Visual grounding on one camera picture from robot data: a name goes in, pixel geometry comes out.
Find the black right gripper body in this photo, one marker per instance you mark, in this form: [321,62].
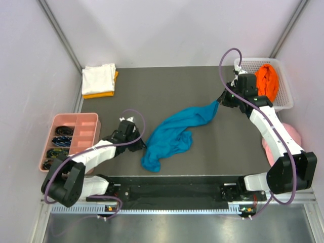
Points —
[228,102]

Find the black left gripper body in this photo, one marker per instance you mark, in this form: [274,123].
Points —
[135,134]

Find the blue t shirt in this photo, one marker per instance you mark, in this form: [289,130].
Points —
[172,135]

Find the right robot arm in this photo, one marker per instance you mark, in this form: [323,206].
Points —
[293,168]

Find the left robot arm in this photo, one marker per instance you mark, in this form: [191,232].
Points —
[66,181]

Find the orange crumpled t shirt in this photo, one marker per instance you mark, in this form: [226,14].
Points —
[267,82]

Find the white perforated plastic basket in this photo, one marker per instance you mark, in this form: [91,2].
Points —
[284,99]

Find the pink compartment tray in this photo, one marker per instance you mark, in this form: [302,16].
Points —
[69,134]

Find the yellow folded t shirt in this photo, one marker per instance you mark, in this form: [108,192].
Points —
[101,95]

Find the white folded t shirt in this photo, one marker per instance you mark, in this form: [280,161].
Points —
[105,67]

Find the pink cap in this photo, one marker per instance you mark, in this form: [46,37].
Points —
[293,134]

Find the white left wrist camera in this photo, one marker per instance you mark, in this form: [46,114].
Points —
[127,120]

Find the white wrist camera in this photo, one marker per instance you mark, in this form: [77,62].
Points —
[127,120]
[237,71]

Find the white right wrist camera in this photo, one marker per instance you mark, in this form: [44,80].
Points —
[237,71]

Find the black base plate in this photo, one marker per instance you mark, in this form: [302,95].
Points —
[202,192]

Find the grey slotted cable duct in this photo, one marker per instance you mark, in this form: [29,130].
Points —
[233,209]

